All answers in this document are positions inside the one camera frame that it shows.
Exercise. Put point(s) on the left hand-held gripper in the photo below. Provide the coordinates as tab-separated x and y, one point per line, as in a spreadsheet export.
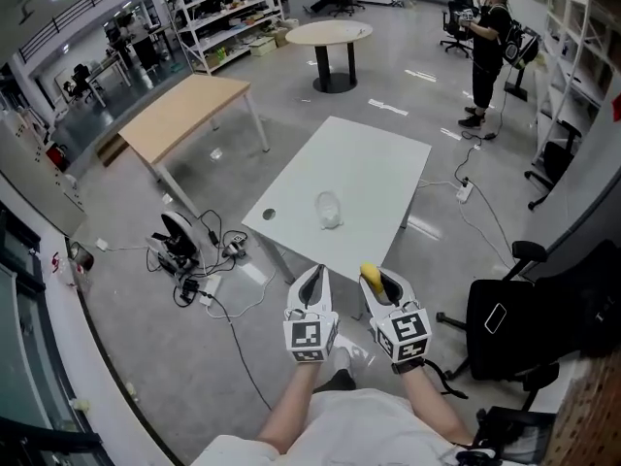
310	335

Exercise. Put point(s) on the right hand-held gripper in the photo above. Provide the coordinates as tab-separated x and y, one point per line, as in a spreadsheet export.
405	335

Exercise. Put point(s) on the yellow banana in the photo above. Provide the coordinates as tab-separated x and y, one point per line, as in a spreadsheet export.
371	275

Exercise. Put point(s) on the person's right forearm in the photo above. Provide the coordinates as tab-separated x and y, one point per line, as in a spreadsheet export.
432	406

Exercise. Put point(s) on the person's left forearm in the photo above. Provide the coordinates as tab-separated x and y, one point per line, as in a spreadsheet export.
291	406

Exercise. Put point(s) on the person's white shoe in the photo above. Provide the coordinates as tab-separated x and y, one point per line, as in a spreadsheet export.
347	357

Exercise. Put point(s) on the idle hand-held gripper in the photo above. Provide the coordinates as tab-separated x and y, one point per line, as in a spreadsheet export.
235	246

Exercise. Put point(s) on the white power strip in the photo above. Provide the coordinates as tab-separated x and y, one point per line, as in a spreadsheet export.
210	290
464	192

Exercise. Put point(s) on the white smartphone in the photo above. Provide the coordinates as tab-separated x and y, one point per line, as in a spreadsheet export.
496	318

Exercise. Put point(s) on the black power adapter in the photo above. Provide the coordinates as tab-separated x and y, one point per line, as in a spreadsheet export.
188	291

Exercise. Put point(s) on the white rectangular table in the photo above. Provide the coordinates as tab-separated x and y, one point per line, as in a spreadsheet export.
359	173

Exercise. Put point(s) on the person's white shirt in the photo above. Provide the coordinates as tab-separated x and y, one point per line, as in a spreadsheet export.
364	430

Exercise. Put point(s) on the white and black floor device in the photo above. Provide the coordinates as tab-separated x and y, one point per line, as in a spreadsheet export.
177	241

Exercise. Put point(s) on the wooden rectangular table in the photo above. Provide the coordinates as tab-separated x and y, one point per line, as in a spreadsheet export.
184	109

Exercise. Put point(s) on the small round bin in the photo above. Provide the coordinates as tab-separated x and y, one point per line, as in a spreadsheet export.
81	259

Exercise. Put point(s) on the standing desk with black base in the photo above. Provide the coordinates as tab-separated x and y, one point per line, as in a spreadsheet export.
516	88

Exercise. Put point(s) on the low wooden platform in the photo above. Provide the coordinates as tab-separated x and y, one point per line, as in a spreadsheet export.
112	149

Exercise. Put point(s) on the white storage crate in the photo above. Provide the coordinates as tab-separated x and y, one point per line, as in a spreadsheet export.
263	46

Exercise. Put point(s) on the cardboard box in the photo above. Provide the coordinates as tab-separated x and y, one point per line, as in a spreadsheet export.
282	37

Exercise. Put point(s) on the round wooden table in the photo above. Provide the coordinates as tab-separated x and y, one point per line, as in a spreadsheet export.
330	32

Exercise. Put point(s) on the black framed glass window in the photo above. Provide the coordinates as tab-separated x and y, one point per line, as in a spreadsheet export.
29	333

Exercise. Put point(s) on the red fire extinguisher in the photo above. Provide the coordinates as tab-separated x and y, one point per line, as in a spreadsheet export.
57	157

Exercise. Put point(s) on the white metal storage shelf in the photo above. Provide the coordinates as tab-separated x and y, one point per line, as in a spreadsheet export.
228	12
577	42

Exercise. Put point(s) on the grey metal cabinet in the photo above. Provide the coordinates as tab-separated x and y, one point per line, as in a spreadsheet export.
34	177

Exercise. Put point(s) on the white desk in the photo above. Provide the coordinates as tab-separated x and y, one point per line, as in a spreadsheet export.
109	66

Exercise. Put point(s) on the black metal railing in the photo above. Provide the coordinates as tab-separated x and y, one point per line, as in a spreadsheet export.
87	12

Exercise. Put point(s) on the small ceiling pendant fixture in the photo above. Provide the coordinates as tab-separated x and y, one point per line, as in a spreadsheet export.
26	8

